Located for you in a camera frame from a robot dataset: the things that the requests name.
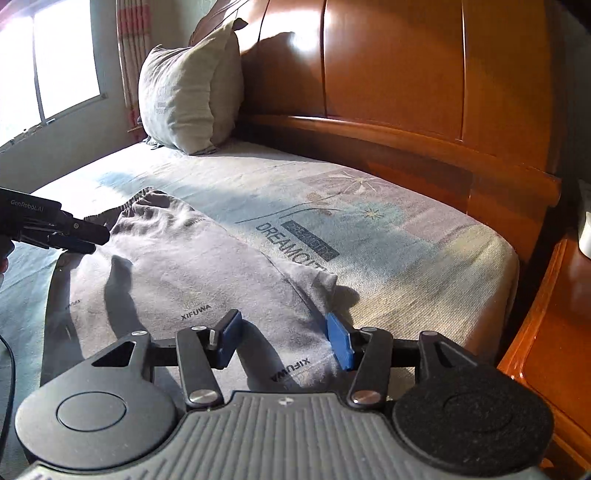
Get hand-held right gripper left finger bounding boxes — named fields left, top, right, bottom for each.
left=91, top=309, right=243, bottom=409

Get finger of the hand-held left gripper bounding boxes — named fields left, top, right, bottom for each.
left=46, top=210, right=112, bottom=245
left=18, top=228, right=97, bottom=254

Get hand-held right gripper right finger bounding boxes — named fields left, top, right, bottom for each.
left=326, top=313, right=497, bottom=409

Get grey pants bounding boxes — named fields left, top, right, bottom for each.
left=41, top=187, right=352, bottom=398

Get bed with patterned sheet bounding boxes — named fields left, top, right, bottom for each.
left=0, top=138, right=520, bottom=462

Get window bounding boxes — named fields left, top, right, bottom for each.
left=0, top=0, right=109, bottom=144

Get large beige pillow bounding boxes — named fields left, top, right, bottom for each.
left=137, top=18, right=249, bottom=155

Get pink patterned curtain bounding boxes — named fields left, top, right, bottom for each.
left=115, top=0, right=160, bottom=132

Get glossy wooden nightstand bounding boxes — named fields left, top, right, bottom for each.
left=498, top=231, right=591, bottom=480

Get wooden headboard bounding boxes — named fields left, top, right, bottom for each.
left=189, top=0, right=568, bottom=264

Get white object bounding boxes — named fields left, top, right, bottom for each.
left=576, top=180, right=591, bottom=259

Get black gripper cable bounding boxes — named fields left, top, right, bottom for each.
left=0, top=335, right=17, bottom=439

